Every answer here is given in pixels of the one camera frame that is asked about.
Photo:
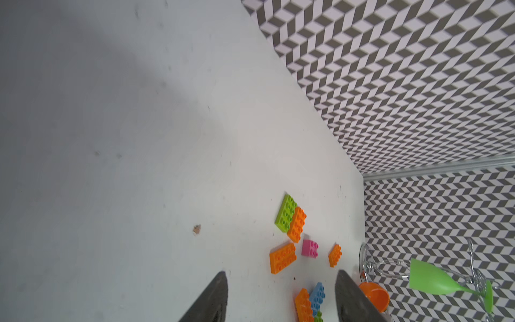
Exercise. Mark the lime green lego plate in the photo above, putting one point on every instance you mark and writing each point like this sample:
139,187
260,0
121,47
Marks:
285,215

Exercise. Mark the aluminium corner post right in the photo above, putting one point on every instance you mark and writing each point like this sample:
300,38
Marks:
451,167

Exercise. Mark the orange plastic bowl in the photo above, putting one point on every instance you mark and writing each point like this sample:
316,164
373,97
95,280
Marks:
377,295

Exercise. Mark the orange lego plate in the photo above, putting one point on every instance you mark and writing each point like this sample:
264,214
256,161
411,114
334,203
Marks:
335,255
297,225
303,307
282,258

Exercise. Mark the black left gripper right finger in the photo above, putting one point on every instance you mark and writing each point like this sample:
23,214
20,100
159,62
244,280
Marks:
352,304

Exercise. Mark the green plastic wine glass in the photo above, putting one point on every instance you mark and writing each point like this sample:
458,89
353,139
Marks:
428,278

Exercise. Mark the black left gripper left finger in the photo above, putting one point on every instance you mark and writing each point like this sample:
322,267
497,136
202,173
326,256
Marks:
211,304

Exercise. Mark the small pink lego brick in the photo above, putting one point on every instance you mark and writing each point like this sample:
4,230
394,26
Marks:
310,249

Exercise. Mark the wire glass rack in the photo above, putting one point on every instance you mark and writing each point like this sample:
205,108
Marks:
399,270

